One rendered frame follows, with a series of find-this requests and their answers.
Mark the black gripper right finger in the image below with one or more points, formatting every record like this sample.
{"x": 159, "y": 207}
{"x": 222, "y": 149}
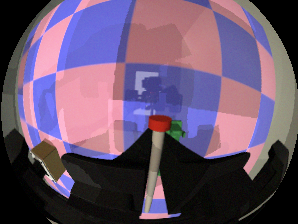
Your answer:
{"x": 183, "y": 172}

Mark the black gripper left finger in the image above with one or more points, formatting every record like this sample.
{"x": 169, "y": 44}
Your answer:
{"x": 125, "y": 174}

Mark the grey pin with red head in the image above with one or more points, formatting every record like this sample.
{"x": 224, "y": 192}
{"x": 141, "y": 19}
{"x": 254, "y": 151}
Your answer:
{"x": 160, "y": 125}

